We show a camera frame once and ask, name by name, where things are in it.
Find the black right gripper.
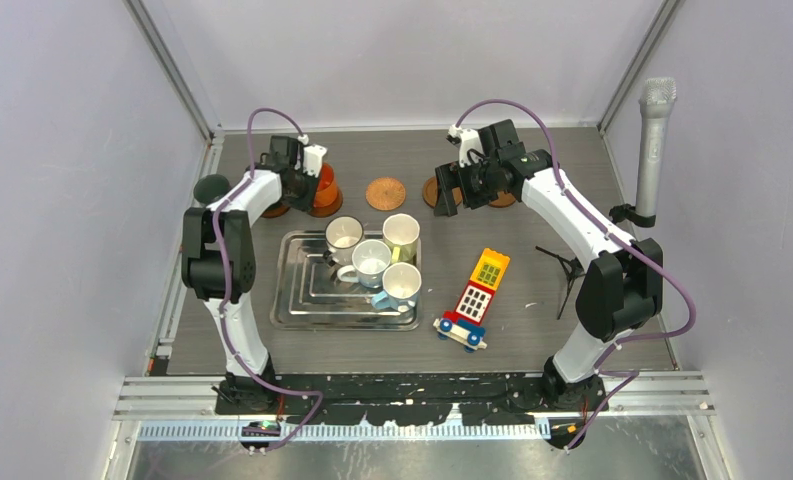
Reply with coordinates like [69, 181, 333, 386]
[435, 155, 499, 217]

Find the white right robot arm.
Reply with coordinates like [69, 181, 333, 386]
[434, 120, 663, 411]

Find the orange cup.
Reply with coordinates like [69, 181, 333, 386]
[313, 163, 339, 208]

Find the grey white cup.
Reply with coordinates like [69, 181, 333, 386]
[337, 239, 392, 288]

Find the black microphone tripod stand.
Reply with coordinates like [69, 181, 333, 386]
[535, 203, 656, 321]

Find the silver metal tray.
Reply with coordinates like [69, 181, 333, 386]
[270, 230, 421, 331]

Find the white metallic cup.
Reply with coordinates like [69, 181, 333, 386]
[323, 216, 364, 266]

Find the light patterned wooden coaster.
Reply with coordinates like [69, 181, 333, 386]
[365, 177, 406, 211]

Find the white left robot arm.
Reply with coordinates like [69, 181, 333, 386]
[181, 134, 328, 414]

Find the silver grey microphone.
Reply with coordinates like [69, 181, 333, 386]
[635, 77, 677, 224]

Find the light blue handled cup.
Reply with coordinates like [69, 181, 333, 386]
[370, 262, 422, 313]

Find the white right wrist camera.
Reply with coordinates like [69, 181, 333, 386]
[447, 125, 484, 167]

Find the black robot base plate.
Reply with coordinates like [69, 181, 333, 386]
[212, 373, 607, 426]

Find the yellow green handled cup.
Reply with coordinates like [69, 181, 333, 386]
[382, 213, 420, 264]

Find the brown wooden coaster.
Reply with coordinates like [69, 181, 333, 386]
[422, 176, 463, 208]
[489, 192, 517, 208]
[308, 190, 343, 218]
[261, 202, 290, 219]

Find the colourful toy brick truck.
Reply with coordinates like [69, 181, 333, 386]
[433, 248, 510, 353]

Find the dark grey cup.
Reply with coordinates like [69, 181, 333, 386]
[192, 174, 231, 206]

